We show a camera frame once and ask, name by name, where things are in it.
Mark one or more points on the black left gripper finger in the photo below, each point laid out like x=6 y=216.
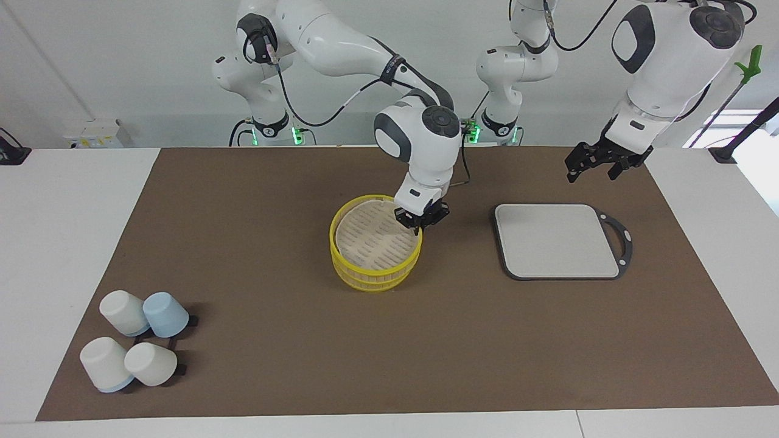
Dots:
x=578 y=161
x=627 y=159

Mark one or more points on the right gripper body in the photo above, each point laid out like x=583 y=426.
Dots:
x=417 y=194

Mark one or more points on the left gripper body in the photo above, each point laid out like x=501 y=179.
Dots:
x=630 y=135

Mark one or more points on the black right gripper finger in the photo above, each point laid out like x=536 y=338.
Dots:
x=438 y=214
x=411 y=220

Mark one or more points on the yellow steamer tier with liner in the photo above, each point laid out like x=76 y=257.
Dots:
x=374 y=274

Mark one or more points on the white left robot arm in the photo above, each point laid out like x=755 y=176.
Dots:
x=669 y=61

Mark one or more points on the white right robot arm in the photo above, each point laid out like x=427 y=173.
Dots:
x=341 y=42

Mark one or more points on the white cutting board grey rim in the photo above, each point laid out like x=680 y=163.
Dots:
x=554 y=240

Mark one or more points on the rod with green clip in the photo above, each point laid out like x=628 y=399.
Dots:
x=750 y=64

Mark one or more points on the brown table mat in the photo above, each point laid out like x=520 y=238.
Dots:
x=304 y=365

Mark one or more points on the light blue plastic cup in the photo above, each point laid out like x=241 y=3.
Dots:
x=165 y=313

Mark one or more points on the white plastic cup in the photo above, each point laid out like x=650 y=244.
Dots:
x=104 y=362
x=122 y=310
x=149 y=365

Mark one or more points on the white power strip box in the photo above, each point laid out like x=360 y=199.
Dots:
x=97 y=134

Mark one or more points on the black clamp mount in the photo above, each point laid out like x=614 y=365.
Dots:
x=12 y=152

